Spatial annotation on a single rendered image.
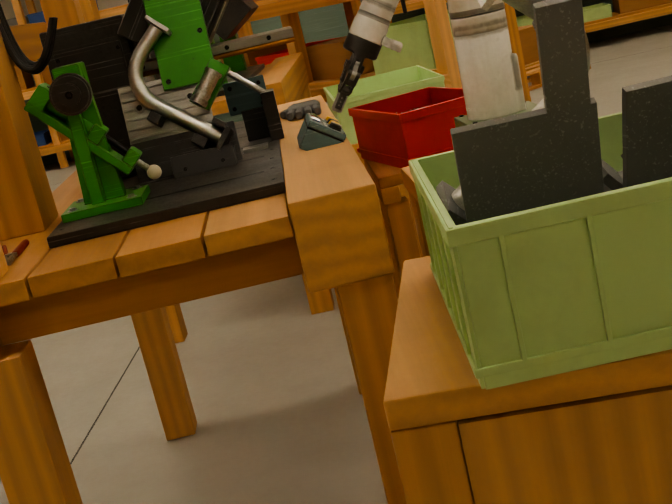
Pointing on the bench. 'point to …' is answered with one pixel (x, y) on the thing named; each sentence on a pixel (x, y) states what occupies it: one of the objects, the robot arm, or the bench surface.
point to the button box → (318, 134)
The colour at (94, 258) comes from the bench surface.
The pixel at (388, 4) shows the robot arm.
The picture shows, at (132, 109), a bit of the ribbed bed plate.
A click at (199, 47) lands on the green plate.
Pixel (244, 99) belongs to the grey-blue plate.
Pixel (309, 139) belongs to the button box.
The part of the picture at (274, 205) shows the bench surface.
